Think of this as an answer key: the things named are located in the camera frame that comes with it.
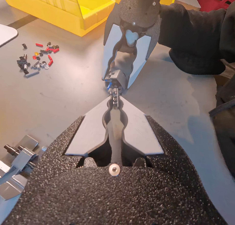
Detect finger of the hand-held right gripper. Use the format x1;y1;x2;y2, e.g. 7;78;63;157
127;36;152;89
102;24;123;81

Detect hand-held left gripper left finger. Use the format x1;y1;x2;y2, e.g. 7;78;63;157
65;96;113;157

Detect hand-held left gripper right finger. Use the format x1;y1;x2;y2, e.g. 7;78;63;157
117;96;164;157

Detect grey toy eye module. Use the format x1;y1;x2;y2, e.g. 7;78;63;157
104;69;129;91

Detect large grey toy part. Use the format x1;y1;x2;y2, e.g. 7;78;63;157
108;88;123;110

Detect pile of small toy pieces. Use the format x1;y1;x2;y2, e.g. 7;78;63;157
16;42;60;78

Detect person's right forearm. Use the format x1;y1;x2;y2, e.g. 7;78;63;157
158;2;235;75

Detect grey desk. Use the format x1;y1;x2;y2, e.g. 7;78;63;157
0;0;235;225

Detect grey toy plate assembly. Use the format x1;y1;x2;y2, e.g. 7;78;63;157
0;134;48;201

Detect white wooden book stand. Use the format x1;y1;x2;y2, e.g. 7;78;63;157
0;23;19;47

